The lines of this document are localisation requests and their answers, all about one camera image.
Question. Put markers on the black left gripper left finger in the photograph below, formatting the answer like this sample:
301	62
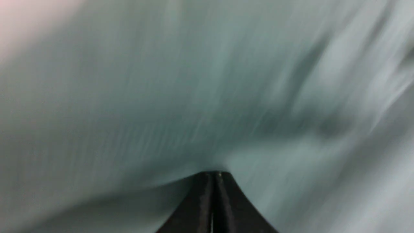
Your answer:
194	213

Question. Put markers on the green long-sleeve top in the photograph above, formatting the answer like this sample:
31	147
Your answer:
308	103

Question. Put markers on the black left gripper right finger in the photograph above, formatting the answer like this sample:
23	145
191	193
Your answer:
232	211

